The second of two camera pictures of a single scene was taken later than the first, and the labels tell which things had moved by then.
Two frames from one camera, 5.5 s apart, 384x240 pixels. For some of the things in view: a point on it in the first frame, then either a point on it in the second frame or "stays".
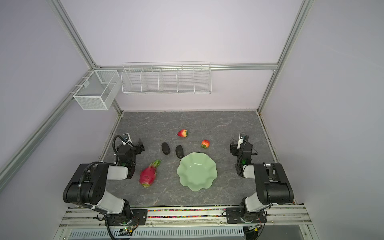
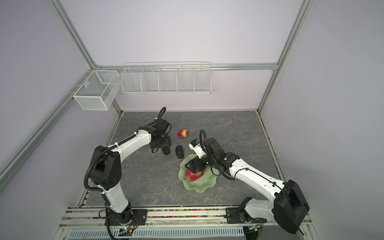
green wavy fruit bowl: (197, 171) stays
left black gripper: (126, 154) → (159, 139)
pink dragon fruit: (147, 175) → (192, 177)
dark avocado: (179, 151) stays
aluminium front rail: (91, 217) stays
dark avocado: (165, 148) stays
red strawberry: (183, 133) stays
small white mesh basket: (99, 90) stays
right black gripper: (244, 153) → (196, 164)
